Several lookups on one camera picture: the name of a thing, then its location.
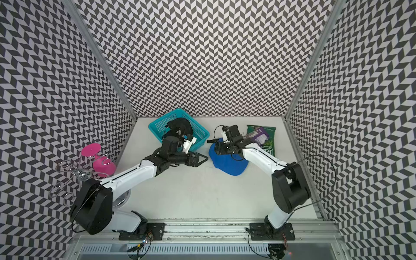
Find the pink plastic wine glass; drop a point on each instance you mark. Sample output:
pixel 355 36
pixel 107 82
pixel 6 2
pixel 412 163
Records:
pixel 101 162

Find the teal plastic basket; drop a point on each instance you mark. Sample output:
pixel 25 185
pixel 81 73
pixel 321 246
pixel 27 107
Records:
pixel 158 127

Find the blue baseball cap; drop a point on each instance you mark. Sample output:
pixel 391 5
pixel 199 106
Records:
pixel 224 159

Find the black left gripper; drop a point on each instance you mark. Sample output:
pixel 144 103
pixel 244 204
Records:
pixel 195 163

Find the green crisp bag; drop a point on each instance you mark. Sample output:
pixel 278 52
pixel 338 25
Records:
pixel 269 146

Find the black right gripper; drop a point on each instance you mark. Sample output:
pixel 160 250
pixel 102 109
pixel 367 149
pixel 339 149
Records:
pixel 220 149

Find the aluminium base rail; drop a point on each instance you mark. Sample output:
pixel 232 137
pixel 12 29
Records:
pixel 245 236

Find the purple snack bag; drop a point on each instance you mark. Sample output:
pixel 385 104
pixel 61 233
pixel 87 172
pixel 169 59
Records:
pixel 259 136

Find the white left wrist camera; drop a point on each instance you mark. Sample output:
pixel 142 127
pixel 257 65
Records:
pixel 189 140

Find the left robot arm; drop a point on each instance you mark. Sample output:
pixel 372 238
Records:
pixel 93 208

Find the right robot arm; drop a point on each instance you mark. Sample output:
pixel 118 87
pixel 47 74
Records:
pixel 290 188

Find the black cap in basket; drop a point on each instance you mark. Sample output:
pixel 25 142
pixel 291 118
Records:
pixel 178 127

